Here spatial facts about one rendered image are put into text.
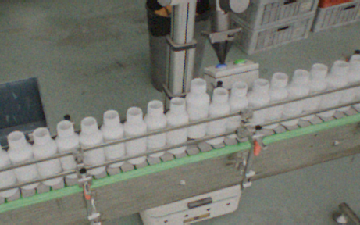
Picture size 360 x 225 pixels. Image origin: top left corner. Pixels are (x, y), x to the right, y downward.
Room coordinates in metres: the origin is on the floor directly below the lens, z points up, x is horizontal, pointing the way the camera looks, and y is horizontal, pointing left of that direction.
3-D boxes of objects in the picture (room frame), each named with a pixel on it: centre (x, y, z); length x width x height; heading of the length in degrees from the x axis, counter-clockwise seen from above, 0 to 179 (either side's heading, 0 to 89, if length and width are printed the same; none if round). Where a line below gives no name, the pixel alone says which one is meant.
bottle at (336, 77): (0.87, -0.61, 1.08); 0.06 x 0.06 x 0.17
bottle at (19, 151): (0.68, 0.24, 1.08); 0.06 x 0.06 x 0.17
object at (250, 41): (3.05, -1.33, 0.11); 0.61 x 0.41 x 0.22; 109
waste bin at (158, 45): (2.47, -0.46, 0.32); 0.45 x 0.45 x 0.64
